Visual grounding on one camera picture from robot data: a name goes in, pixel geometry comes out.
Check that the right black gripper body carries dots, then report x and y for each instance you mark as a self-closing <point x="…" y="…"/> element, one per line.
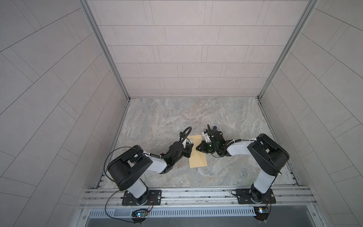
<point x="208" y="148"/>

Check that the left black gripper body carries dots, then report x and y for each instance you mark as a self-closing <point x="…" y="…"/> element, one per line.
<point x="182" y="153"/>

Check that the tan kraft paper envelope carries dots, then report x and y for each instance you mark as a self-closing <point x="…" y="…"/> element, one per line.
<point x="197" y="159"/>

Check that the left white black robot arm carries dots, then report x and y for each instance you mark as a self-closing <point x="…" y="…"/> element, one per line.
<point x="126" y="170"/>

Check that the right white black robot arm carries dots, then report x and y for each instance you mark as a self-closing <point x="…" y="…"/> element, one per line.
<point x="269" y="155"/>

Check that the left green circuit board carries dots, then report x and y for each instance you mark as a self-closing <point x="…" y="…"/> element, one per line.
<point x="141" y="213"/>

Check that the right circuit board module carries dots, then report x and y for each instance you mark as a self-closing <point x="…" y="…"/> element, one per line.
<point x="262" y="213"/>

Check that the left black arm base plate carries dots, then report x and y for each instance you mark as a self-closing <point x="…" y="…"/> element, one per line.
<point x="150" y="197"/>

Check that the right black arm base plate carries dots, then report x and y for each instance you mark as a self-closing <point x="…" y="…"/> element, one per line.
<point x="253" y="196"/>

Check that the white slotted cable duct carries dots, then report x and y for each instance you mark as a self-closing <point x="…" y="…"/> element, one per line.
<point x="178" y="212"/>

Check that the aluminium mounting rail frame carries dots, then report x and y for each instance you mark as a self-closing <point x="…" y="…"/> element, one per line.
<point x="198" y="197"/>

